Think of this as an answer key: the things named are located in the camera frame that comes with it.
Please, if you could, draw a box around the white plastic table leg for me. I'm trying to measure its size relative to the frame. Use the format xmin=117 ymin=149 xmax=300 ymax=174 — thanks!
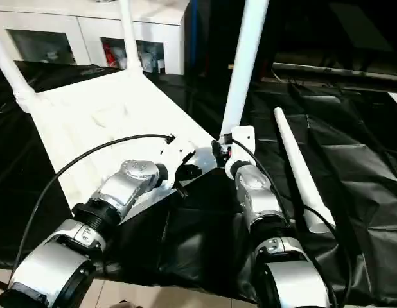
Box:
xmin=0 ymin=30 xmax=37 ymax=113
xmin=218 ymin=0 xmax=270 ymax=144
xmin=119 ymin=0 xmax=145 ymax=76
xmin=273 ymin=107 xmax=337 ymax=234

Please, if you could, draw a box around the white plastic table top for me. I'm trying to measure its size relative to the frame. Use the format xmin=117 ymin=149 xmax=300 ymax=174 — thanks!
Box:
xmin=15 ymin=69 xmax=225 ymax=222

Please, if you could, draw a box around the long dark metal rod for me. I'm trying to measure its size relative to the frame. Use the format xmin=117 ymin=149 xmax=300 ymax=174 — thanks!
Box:
xmin=272 ymin=62 xmax=397 ymax=83

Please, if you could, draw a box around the black plastic mat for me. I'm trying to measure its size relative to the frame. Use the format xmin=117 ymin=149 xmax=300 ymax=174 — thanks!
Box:
xmin=0 ymin=60 xmax=397 ymax=305

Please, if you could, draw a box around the red bottle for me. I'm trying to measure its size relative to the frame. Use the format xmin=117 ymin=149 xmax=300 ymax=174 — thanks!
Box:
xmin=103 ymin=43 xmax=118 ymax=67

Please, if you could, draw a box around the white cabinet with glass doors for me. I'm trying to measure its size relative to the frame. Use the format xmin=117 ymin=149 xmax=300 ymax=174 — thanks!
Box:
xmin=0 ymin=0 xmax=190 ymax=75

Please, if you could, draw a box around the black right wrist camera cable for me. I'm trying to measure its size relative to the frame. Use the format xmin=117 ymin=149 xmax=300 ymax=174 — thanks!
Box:
xmin=230 ymin=137 xmax=353 ymax=305

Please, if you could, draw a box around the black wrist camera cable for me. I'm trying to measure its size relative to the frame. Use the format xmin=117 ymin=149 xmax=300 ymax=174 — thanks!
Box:
xmin=230 ymin=137 xmax=353 ymax=305
xmin=10 ymin=133 xmax=176 ymax=283

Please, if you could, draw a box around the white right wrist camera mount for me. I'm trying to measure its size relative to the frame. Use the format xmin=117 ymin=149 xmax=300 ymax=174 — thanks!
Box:
xmin=224 ymin=126 xmax=256 ymax=179

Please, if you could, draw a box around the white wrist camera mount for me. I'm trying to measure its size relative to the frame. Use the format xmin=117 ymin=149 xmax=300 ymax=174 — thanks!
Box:
xmin=224 ymin=126 xmax=256 ymax=179
xmin=158 ymin=136 xmax=197 ymax=193

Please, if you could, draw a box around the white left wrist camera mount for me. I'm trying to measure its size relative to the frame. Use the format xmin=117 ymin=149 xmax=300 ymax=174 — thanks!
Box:
xmin=158 ymin=136 xmax=197 ymax=193

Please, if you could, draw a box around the black left wrist camera cable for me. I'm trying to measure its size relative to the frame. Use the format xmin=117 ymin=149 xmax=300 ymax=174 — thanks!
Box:
xmin=10 ymin=133 xmax=176 ymax=283

